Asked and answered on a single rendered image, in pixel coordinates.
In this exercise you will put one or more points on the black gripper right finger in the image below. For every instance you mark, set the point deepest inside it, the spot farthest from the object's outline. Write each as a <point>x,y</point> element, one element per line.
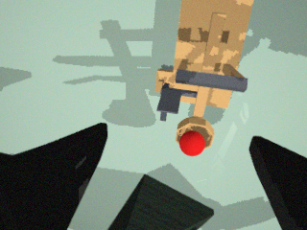
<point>283,175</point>

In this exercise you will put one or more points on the red ball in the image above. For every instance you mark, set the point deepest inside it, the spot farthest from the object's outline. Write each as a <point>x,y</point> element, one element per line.
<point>192,143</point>

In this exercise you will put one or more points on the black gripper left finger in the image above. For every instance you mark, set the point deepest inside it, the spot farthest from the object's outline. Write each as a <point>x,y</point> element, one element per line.
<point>41,188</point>

